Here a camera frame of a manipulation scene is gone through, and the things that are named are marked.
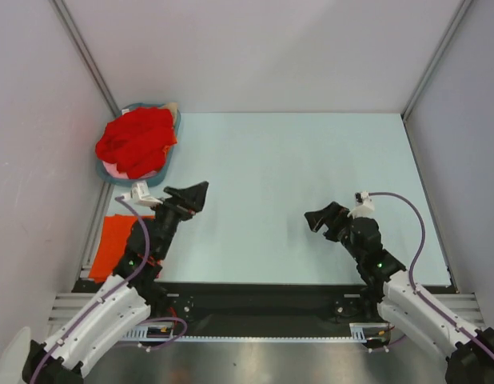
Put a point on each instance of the pink garment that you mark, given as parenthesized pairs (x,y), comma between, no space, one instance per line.
(112,170)

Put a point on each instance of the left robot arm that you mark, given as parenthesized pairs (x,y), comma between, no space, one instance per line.
(128,297)

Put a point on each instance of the folded orange t shirt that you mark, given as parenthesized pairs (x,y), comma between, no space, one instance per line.
(115,231)

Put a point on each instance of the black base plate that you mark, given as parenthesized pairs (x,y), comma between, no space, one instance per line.
(267,311)

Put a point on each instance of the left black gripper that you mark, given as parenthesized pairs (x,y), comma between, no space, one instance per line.
(194,196)

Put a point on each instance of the aluminium corner post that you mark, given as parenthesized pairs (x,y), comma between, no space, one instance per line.
(65,17)
(445,42)

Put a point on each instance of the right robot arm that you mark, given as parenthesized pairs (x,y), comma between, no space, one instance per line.
(468,351)

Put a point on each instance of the right aluminium corner post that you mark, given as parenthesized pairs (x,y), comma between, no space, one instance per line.
(445,42)

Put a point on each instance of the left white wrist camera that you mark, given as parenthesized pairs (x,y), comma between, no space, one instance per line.
(139,195)

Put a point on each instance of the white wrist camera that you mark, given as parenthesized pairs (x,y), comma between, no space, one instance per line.
(364,205)
(139,195)

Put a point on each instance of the blue plastic basket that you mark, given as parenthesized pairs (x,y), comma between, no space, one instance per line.
(159,178)

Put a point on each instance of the red t shirt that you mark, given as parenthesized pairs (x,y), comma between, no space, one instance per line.
(137,138)

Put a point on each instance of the left aluminium corner post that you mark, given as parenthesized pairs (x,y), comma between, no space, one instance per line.
(65,17)

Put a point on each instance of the white slotted cable duct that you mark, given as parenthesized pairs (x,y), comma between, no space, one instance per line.
(357,333)

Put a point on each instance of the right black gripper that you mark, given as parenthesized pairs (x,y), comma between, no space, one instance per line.
(334,212)

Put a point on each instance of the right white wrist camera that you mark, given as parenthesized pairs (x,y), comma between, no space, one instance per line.
(364,205)

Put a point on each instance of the beige garment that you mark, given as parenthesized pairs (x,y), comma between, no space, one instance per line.
(172,107)

